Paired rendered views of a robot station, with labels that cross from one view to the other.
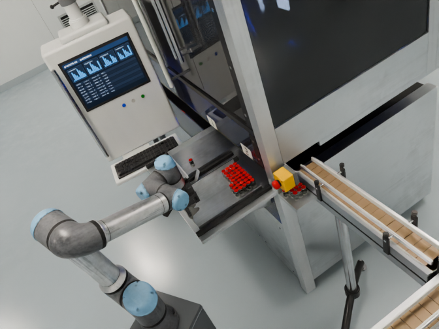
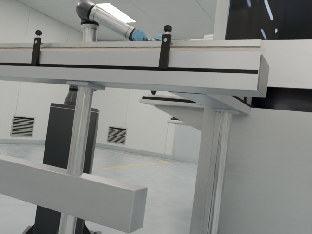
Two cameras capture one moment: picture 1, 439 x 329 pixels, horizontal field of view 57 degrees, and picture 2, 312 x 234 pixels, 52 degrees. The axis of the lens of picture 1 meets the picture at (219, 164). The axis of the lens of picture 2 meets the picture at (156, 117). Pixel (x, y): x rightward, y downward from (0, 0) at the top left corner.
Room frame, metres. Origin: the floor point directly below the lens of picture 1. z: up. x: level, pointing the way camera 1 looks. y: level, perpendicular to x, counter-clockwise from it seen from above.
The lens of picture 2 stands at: (-0.11, -1.14, 0.73)
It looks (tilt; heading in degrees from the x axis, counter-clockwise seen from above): 2 degrees up; 43
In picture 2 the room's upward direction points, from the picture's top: 7 degrees clockwise
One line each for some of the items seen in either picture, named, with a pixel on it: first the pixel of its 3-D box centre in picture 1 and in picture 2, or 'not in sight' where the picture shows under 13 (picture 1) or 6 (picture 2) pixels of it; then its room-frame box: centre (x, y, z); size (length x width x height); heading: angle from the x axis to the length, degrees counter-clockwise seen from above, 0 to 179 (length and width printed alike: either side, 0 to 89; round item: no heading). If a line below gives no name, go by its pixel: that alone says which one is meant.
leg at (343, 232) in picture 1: (346, 253); (216, 198); (1.12, -0.41, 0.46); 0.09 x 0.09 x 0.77; 16
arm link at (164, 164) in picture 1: (167, 170); (159, 45); (1.27, 0.20, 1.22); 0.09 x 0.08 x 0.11; 126
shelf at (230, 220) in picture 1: (210, 174); (198, 110); (1.57, 0.06, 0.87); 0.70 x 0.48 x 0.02; 16
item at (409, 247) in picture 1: (362, 208); (220, 86); (0.98, -0.45, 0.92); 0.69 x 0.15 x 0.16; 16
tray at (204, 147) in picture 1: (204, 148); not in sight; (1.75, 0.04, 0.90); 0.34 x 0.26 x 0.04; 106
